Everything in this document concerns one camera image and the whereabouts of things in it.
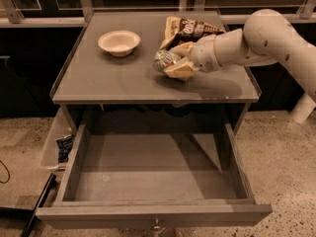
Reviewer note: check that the blue snack packet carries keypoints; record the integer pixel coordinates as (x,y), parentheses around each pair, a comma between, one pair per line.
(64,146)

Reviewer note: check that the metal drawer knob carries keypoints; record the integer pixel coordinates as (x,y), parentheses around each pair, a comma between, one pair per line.
(156,226)

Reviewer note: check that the white paper bowl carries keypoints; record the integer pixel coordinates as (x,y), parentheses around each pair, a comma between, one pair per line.
(119,43)

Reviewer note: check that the clear plastic bin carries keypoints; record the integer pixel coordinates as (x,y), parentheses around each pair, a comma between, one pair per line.
(49,154)

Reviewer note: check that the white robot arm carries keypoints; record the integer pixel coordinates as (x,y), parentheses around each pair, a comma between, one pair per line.
(266,38)

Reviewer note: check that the green white soda can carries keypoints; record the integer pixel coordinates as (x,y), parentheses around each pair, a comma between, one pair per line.
(164,59)

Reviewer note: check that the metal railing frame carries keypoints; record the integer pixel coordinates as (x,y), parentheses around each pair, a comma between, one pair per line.
(54,13)

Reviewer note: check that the black floor strip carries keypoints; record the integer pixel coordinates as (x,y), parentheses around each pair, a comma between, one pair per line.
(50,183)

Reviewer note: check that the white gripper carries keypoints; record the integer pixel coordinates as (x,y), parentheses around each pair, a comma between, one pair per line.
(202,55)

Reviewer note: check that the grey cabinet with flat top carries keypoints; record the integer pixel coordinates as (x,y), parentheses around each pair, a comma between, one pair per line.
(91,77)

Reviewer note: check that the brown chip bag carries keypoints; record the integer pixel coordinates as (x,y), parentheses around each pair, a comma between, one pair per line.
(179,30)

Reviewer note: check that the open grey middle drawer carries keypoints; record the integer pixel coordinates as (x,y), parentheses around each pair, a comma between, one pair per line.
(125,180)

